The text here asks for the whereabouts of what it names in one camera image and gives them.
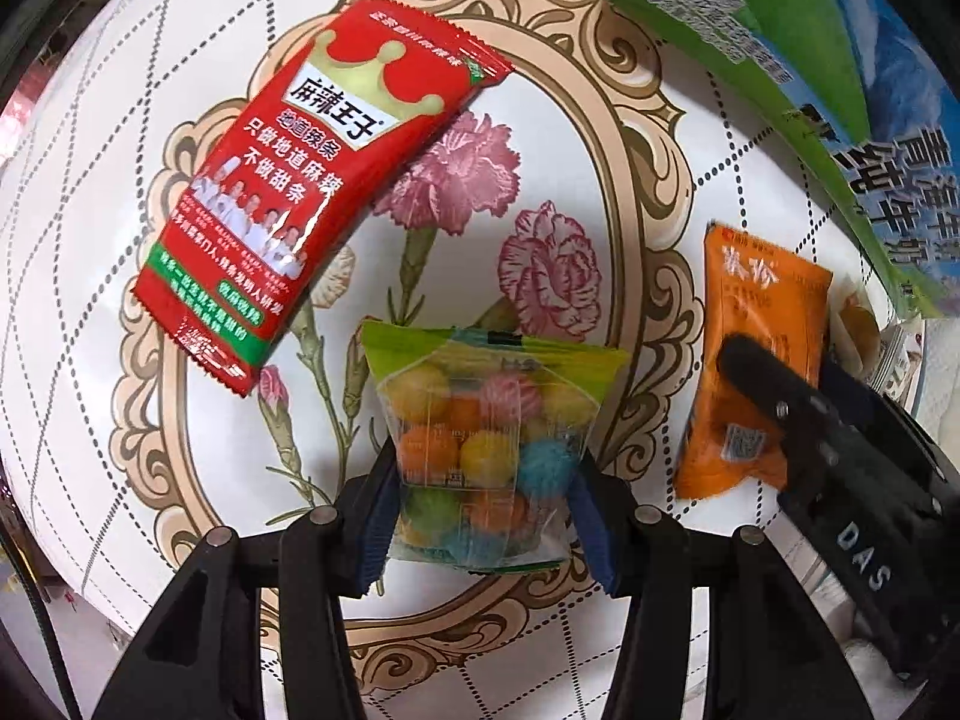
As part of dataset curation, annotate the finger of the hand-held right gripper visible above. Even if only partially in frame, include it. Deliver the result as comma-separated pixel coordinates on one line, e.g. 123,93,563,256
718,334,857,497
820,356,947,482

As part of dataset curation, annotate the red snack packet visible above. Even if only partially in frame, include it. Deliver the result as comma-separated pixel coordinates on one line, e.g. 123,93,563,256
129,0,515,398

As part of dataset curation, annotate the white yellow snack packet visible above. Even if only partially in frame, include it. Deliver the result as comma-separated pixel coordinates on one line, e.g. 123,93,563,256
829,277,927,402

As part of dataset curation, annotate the cardboard box with green print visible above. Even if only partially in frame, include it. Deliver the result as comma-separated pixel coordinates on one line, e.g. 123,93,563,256
604,0,960,320

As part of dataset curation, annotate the white floral printed mat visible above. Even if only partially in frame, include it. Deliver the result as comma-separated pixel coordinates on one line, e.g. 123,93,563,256
0,0,931,720

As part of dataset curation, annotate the black cable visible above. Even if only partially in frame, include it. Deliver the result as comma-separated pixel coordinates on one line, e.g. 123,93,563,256
11,529,83,720

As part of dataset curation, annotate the orange snack packet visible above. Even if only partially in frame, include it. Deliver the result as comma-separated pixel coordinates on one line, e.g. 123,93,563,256
673,221,833,500

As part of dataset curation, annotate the colourful candy ball bag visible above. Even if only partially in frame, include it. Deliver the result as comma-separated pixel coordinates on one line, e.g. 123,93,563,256
360,319,631,571

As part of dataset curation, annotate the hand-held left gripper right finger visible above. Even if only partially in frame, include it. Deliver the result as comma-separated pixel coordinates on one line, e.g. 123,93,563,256
566,454,856,720

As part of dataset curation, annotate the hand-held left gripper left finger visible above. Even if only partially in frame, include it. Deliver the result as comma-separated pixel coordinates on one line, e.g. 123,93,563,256
90,439,402,720

